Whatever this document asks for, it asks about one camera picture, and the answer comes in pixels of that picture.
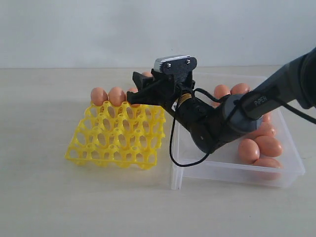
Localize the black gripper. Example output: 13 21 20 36
126 71 198 111

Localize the brown egg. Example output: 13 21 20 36
247 122 277 139
252 158 283 181
142 72 153 78
214 84 231 99
231 83 250 94
262 113 272 123
108 86 126 107
90 87 108 106
127 87 140 108
238 139 260 164
254 136 283 157

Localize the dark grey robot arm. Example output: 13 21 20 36
127 50 316 154

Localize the yellow plastic egg tray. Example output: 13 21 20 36
65 101 165 170

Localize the clear plastic bin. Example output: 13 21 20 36
170 72 306 190

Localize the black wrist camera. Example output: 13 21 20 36
153 55 197 83

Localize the black cable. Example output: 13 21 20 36
169 87 316 167

